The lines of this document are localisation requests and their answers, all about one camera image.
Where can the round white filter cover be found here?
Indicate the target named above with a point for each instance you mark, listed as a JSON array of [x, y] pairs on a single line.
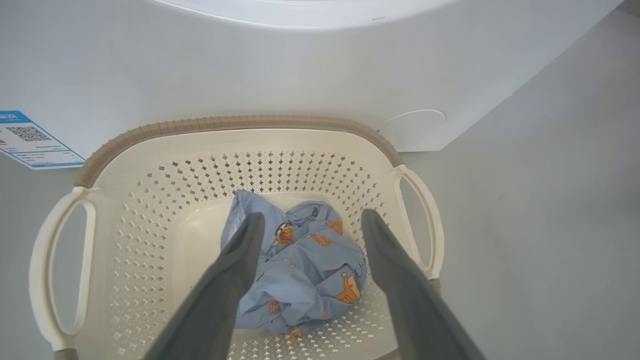
[[417, 130]]

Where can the blue cartoon print garment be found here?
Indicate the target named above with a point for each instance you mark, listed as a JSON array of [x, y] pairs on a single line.
[[305, 270]]

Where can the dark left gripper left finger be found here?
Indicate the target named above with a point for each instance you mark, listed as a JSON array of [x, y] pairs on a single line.
[[215, 310]]

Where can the white front-load washing machine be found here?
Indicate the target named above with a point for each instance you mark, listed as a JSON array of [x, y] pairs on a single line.
[[250, 70]]

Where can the blue energy label sticker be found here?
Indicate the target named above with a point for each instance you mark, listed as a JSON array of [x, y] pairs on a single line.
[[35, 142]]

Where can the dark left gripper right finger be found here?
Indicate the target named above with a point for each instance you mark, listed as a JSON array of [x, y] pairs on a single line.
[[420, 310]]

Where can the cream perforated laundry basket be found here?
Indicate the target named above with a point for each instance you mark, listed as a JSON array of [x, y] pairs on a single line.
[[150, 210]]

